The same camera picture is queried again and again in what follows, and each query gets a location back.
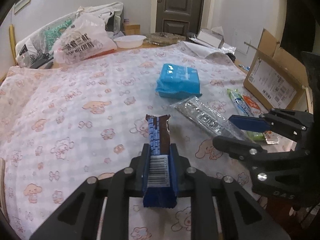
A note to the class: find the blue tissue packet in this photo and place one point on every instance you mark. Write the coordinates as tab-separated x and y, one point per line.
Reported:
178	81

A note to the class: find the grey wooden sofa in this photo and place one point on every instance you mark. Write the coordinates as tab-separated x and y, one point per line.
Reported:
130	28

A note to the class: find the clear silver snack packet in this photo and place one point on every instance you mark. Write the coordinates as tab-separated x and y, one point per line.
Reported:
205	118

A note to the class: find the white plastic sheet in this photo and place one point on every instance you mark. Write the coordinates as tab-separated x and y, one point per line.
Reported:
207	51

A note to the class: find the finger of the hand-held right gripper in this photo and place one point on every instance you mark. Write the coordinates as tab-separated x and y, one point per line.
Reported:
237	147
247	123

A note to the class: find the red orange snack packet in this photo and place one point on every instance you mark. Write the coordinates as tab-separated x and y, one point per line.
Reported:
251	104

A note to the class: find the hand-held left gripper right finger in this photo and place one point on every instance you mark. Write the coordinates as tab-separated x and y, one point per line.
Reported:
173	170

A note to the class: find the blue brown chocolate bar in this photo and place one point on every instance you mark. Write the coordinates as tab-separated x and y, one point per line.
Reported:
157	140

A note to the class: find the black laptop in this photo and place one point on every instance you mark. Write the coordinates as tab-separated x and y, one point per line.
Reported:
41	61

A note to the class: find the white printed plastic bag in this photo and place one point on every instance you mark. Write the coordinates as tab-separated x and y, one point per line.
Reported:
82	42

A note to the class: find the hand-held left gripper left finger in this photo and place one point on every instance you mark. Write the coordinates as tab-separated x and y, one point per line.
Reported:
145	165

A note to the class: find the black white tree cushion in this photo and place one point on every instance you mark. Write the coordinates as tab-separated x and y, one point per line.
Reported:
27	52

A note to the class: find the white wall panel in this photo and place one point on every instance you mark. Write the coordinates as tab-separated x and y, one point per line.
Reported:
240	41

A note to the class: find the teal tree cushion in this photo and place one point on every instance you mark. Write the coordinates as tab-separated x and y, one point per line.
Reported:
56	30

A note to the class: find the brown cardboard box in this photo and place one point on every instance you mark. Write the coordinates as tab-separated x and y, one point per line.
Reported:
275	85

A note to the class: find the dark grey door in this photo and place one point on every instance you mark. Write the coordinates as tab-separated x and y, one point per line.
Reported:
180	2

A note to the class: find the glass ashtray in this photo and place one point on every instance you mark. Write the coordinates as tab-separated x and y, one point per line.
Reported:
162	38

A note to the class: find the white plastic bowl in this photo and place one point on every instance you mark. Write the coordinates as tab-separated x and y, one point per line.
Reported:
130	41

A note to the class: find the silver tissue box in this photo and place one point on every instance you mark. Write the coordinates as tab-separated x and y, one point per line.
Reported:
208	36

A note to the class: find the white green snack packet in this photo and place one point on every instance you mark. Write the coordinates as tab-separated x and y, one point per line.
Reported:
237	100

